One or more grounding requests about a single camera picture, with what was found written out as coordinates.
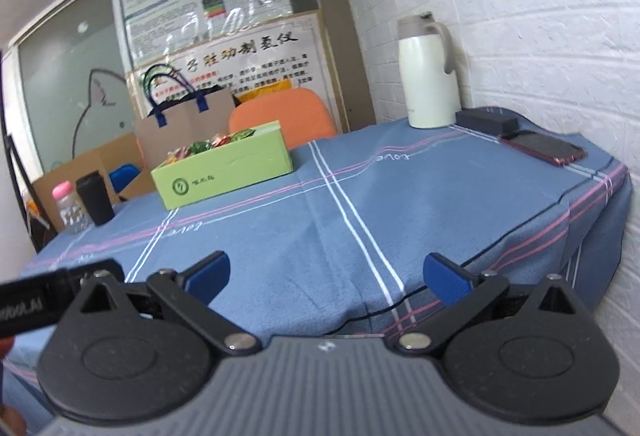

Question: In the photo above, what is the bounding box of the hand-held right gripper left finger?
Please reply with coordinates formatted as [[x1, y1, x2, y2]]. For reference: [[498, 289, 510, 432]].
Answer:
[[79, 251, 263, 358]]

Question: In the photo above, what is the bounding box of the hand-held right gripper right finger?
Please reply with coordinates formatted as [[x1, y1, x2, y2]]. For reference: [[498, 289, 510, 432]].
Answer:
[[387, 253, 583, 358]]

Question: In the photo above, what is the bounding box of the light green cardboard box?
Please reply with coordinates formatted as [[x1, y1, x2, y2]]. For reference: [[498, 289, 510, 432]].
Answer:
[[151, 120, 293, 211]]

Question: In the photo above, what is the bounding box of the pile of assorted snack packets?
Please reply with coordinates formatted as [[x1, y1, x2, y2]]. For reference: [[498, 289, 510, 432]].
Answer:
[[160, 127, 258, 167]]

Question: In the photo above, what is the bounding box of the pink-lidded clear bottle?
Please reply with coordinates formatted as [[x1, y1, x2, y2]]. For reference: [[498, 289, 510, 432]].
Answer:
[[52, 182, 91, 234]]

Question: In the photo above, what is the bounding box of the black tumbler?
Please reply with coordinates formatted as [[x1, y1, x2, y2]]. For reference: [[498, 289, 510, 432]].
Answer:
[[75, 173, 117, 226]]

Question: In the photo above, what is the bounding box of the blue chair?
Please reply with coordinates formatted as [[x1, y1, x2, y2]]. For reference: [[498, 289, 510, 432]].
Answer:
[[109, 163, 142, 194]]

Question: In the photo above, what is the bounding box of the blue striped tablecloth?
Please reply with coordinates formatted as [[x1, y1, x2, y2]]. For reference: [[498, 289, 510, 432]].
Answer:
[[0, 106, 633, 417]]

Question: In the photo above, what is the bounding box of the brown cardboard box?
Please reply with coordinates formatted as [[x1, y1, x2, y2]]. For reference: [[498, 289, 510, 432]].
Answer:
[[32, 132, 158, 237]]

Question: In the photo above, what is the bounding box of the black case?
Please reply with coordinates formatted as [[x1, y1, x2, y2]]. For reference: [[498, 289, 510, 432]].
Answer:
[[455, 109, 520, 135]]

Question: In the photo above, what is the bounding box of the red smartphone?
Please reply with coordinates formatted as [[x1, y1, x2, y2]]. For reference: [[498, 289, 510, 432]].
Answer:
[[501, 129, 587, 167]]

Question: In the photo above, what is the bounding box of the orange chair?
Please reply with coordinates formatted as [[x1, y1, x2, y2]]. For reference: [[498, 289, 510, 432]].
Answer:
[[228, 89, 337, 149]]

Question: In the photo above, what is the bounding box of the white thermos jug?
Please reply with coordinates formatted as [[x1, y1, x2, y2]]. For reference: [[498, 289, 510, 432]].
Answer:
[[397, 12, 462, 129]]

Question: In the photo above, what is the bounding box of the frosted glass panel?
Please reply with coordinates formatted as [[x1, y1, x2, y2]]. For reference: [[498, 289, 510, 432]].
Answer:
[[17, 0, 136, 174]]

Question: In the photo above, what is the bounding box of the paper bag with blue handles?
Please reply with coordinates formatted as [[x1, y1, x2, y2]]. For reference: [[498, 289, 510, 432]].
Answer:
[[134, 63, 238, 167]]

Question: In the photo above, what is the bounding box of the wall poster with black lettering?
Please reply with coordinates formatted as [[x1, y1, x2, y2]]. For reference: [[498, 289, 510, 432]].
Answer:
[[125, 11, 343, 132]]

